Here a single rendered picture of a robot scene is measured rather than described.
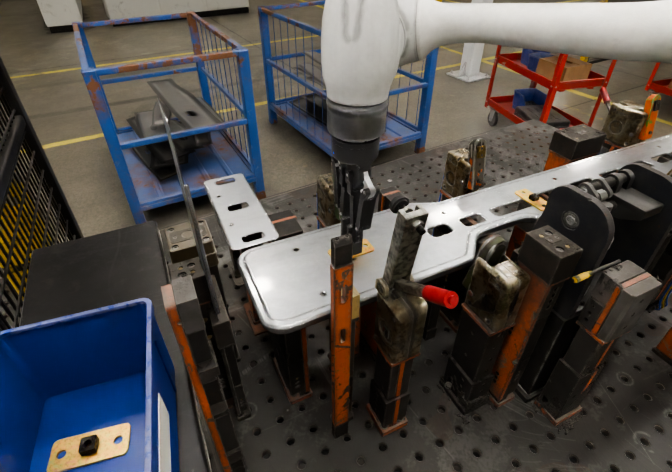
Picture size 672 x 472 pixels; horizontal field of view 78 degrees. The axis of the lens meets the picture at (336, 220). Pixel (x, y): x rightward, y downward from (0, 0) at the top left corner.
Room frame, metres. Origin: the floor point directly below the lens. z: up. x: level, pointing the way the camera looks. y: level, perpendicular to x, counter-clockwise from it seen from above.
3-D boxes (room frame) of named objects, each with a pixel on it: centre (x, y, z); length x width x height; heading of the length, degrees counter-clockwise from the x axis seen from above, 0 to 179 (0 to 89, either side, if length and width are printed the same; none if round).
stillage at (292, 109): (3.25, -0.05, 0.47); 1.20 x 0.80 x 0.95; 31
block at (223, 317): (0.49, 0.21, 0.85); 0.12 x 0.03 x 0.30; 25
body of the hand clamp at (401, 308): (0.45, -0.10, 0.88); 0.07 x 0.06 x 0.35; 25
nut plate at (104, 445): (0.23, 0.28, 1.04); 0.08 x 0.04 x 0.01; 106
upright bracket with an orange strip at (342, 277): (0.41, -0.01, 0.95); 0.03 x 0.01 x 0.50; 115
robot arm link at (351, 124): (0.60, -0.03, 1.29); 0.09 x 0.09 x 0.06
